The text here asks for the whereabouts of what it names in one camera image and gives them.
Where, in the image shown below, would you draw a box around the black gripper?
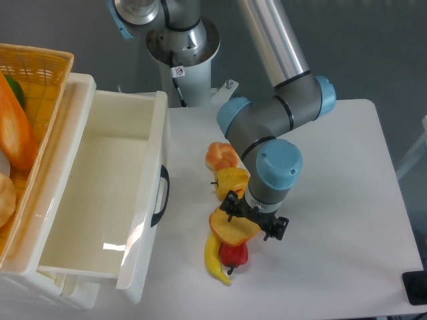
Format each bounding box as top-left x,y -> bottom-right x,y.
220,190 -> 289,241

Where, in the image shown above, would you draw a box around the toast bread slice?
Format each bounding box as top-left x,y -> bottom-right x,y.
209,207 -> 261,247

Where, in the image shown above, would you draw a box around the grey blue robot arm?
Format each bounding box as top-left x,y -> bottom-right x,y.
108,1 -> 336,239

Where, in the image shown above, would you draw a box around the braided bread roll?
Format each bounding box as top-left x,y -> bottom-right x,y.
205,141 -> 240,173

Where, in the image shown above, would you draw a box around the round bread bun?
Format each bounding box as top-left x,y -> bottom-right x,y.
0,173 -> 17,227

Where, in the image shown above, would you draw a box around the yellow bell pepper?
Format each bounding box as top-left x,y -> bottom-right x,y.
211,167 -> 250,201

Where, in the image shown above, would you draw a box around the red bell pepper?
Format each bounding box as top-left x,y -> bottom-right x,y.
220,243 -> 249,275

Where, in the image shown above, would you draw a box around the yellow banana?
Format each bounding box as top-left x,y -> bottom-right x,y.
204,232 -> 231,286

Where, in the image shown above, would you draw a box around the white plastic drawer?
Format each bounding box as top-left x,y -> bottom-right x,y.
39,91 -> 169,303

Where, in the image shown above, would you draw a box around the black device at edge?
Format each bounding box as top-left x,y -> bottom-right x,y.
402,271 -> 426,305

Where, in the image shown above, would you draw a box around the white drawer cabinet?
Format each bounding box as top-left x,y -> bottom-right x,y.
1,73 -> 99,309

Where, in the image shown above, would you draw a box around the orange baguette loaf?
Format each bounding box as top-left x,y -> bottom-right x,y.
1,73 -> 38,170

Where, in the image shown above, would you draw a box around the yellow wicker basket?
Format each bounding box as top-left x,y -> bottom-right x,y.
1,43 -> 74,261

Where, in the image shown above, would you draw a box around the green pepper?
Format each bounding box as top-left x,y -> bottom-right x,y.
5,75 -> 25,109

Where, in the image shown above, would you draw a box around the black drawer handle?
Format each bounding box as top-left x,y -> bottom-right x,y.
151,165 -> 170,227

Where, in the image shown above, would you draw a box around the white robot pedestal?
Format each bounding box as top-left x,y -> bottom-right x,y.
145,16 -> 240,108

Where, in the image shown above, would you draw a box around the black cable on pedestal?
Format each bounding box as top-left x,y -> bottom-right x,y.
169,49 -> 188,108

